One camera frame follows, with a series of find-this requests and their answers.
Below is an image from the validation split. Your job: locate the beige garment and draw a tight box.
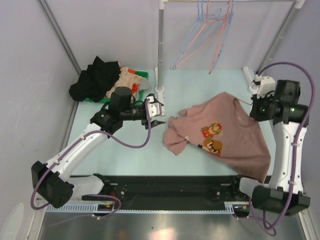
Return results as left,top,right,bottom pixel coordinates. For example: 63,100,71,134
104,67,143,99

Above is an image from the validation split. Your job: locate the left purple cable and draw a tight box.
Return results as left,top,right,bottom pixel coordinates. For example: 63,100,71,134
30,96,154,227

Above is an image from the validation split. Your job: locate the orange garment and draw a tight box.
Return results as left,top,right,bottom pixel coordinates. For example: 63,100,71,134
128,68,138,94

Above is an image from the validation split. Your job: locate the grey garment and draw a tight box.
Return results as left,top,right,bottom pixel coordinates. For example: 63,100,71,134
136,77,151,97

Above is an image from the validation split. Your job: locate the blue hanger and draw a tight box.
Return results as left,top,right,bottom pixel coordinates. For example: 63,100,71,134
170,0,229,70
212,0,236,71

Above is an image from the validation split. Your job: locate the pink hanger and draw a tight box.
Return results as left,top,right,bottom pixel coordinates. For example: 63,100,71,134
170,0,235,74
208,0,233,75
236,98,253,106

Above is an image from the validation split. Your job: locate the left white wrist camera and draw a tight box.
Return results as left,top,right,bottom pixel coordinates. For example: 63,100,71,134
145,93,163,118

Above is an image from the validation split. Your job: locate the black garment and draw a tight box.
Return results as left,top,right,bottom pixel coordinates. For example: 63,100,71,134
69,56,121,103

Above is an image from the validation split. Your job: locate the blue hanger right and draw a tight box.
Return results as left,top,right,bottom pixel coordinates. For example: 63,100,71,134
212,0,236,71

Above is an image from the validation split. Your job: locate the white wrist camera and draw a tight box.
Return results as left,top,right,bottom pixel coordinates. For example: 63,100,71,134
249,74,276,99
145,93,163,118

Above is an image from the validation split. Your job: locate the pink t shirt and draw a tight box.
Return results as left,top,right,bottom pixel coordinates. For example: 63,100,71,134
163,92,271,183

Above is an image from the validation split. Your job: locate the green plastic bin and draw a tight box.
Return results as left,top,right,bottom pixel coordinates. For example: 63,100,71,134
85,67,151,104

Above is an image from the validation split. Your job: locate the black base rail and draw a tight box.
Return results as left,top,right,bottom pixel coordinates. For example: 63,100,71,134
69,174,271,217

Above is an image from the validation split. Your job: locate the white clothes rack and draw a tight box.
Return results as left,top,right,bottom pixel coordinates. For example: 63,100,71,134
154,0,305,116

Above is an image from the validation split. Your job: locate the white cable duct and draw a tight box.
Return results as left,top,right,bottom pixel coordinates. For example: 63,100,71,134
46,203,235,215

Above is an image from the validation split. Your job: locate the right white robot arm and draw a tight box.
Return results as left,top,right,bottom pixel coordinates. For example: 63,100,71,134
230,77,311,216

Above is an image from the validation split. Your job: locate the blue hanger left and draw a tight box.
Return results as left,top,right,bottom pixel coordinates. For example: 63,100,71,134
170,0,229,70

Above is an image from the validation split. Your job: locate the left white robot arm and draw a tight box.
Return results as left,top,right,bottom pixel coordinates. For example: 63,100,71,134
30,87,164,210

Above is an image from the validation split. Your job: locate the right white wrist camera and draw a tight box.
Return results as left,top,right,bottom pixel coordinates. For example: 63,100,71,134
249,74,276,99

